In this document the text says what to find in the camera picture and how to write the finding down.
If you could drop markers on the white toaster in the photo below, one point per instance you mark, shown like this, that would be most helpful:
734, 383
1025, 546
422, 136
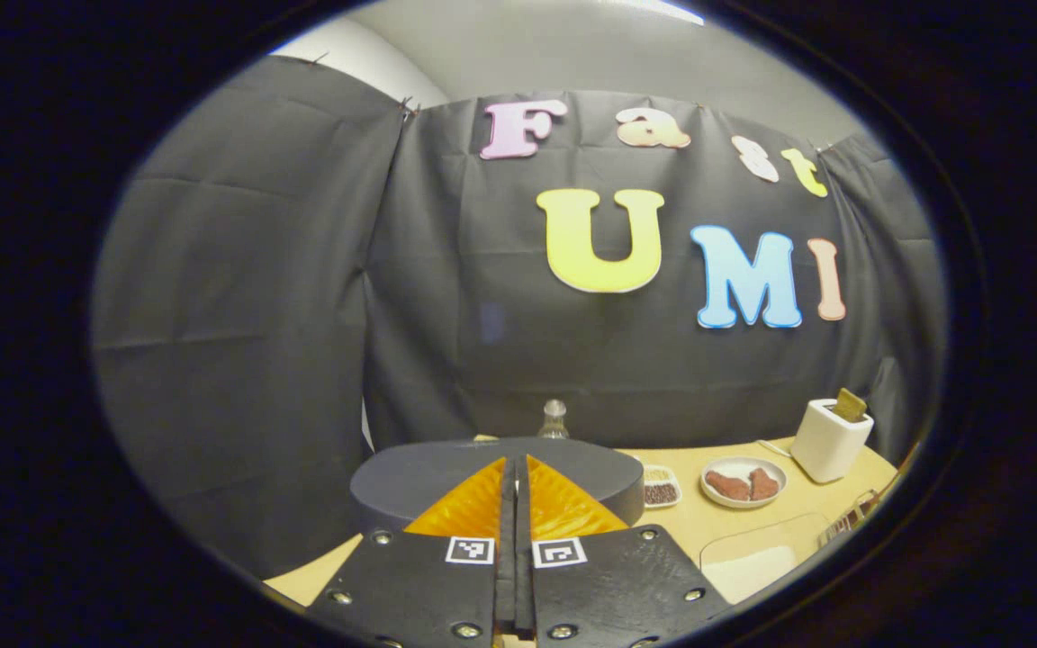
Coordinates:
829, 445

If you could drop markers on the black and silver rice cooker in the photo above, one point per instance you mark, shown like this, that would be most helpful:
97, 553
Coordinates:
428, 477

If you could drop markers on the clear glass dish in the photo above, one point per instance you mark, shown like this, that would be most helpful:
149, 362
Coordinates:
752, 531

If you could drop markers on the small clear glass bottle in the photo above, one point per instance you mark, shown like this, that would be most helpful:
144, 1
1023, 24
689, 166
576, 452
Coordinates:
554, 423

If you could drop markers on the black backdrop cloth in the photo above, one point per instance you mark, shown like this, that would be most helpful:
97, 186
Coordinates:
239, 315

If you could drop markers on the red meat piece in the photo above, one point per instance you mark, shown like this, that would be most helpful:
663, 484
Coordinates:
727, 486
763, 484

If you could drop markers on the white sectioned bean dish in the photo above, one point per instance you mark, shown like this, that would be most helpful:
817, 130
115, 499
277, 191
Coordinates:
660, 493

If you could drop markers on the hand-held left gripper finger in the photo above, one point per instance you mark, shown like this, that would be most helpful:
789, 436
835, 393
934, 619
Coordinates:
524, 576
507, 558

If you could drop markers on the white round plate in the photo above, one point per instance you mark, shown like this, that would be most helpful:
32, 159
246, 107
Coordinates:
743, 463

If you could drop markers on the brown toast slice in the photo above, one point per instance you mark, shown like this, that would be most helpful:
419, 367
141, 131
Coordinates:
850, 405

